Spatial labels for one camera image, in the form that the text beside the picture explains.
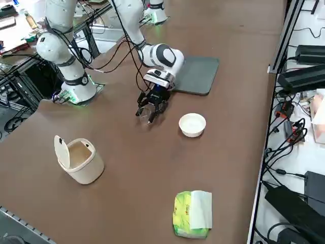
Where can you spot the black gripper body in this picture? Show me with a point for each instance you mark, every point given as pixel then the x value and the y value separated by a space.
pixel 157 95

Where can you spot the clear plastic measuring cup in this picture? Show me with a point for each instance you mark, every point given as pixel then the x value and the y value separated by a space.
pixel 146 119

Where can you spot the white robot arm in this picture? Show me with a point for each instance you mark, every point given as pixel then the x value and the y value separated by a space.
pixel 157 10
pixel 76 86

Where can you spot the white round bowl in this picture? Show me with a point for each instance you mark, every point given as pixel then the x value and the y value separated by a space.
pixel 192 127

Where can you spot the grey square tray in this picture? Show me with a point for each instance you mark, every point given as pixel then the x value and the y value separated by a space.
pixel 200 76

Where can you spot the cream lidded mini trash bin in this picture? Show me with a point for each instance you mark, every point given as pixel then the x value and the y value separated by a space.
pixel 86 170

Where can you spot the green tissue pack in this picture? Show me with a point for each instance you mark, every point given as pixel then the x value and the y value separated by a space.
pixel 184 216

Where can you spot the black metal rack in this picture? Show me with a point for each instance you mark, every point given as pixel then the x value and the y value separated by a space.
pixel 30 76

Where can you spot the red black power plug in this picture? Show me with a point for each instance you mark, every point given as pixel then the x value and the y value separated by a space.
pixel 284 109
pixel 297 133

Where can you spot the black power adapter brick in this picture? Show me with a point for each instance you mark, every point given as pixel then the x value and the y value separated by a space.
pixel 311 54
pixel 302 76

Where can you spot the wooden side desk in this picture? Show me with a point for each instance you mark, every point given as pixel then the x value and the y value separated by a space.
pixel 12 38

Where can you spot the white cardboard box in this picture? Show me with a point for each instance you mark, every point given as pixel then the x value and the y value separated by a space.
pixel 319 119

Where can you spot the long black power box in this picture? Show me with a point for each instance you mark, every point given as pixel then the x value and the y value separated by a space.
pixel 292 206

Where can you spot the black square box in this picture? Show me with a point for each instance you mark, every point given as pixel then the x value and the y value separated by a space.
pixel 316 185

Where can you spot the aluminium camera post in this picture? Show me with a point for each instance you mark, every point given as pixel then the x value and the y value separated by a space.
pixel 285 33

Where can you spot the aluminium table edge rail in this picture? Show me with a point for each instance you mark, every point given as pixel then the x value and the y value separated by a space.
pixel 23 221

